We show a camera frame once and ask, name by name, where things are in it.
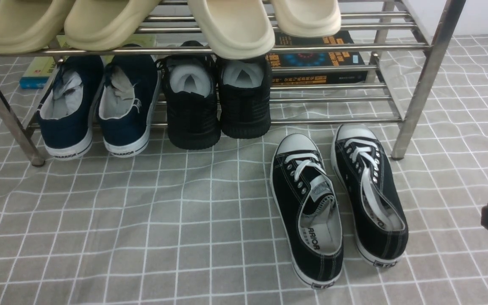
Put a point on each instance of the black canvas sneaker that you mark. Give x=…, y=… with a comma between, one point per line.
x=306, y=201
x=363, y=168

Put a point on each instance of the silver metal shoe rack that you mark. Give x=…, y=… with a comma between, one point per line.
x=397, y=28

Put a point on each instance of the black book under rack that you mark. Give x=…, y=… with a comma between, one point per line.
x=316, y=59

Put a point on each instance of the cream foam slipper right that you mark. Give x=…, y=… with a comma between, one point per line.
x=307, y=18

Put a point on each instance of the black knit sneaker right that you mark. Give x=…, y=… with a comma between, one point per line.
x=244, y=88

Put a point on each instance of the black knit sneaker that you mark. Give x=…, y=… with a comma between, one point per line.
x=244, y=88
x=189, y=86

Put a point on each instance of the cream foam slipper large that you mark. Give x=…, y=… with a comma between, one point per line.
x=234, y=29

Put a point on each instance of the grey grid floor cloth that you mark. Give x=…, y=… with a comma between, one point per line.
x=175, y=227

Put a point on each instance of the black knit sneaker left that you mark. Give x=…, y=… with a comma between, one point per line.
x=189, y=86

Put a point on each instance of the navy canvas sneaker right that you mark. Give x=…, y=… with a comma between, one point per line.
x=131, y=87

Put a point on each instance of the navy canvas sneaker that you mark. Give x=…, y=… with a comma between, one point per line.
x=65, y=117
x=131, y=87

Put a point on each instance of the navy canvas sneaker left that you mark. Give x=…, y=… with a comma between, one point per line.
x=65, y=117

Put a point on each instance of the tan foam slipper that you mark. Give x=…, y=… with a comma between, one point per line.
x=30, y=25
x=98, y=25

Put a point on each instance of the yellow green book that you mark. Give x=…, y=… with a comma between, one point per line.
x=41, y=68

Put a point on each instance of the tan foam slipper far left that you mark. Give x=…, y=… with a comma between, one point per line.
x=30, y=25

